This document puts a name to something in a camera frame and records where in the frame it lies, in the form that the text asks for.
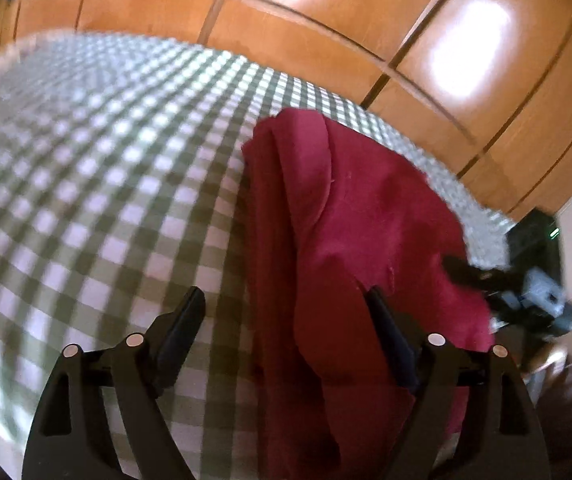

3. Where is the green white checkered bedsheet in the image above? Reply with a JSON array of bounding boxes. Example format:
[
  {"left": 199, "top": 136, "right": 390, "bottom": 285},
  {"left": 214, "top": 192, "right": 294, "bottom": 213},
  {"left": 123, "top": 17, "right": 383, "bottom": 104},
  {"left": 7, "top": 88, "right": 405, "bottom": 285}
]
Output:
[{"left": 0, "top": 32, "right": 512, "bottom": 479}]

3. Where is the person's right hand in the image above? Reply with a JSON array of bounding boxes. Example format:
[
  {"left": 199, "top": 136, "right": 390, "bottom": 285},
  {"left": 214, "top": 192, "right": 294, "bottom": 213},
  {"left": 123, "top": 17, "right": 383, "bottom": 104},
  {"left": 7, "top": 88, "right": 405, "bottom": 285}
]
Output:
[{"left": 522, "top": 342, "right": 572, "bottom": 434}]

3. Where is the maroon long-sleeve shirt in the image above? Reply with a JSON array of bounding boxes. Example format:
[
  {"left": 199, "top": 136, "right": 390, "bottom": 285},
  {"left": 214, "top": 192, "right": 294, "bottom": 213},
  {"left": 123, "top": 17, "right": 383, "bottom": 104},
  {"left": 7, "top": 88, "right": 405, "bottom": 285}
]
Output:
[{"left": 243, "top": 108, "right": 493, "bottom": 479}]

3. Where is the orange wooden wardrobe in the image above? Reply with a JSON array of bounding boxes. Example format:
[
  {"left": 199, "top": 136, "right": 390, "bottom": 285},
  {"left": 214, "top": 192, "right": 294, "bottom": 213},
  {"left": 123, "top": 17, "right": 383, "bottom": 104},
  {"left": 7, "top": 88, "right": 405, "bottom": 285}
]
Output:
[{"left": 0, "top": 0, "right": 572, "bottom": 218}]

